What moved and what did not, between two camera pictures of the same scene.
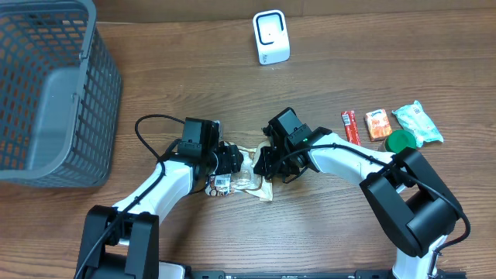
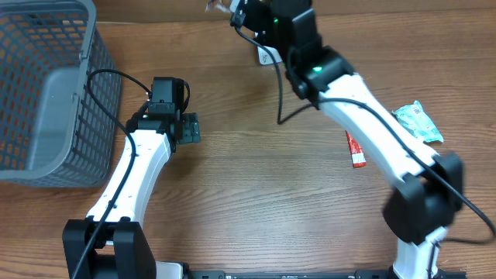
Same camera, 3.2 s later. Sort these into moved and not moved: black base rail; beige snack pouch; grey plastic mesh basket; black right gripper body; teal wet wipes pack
Moved: beige snack pouch; black right gripper body
Not moved: teal wet wipes pack; grey plastic mesh basket; black base rail
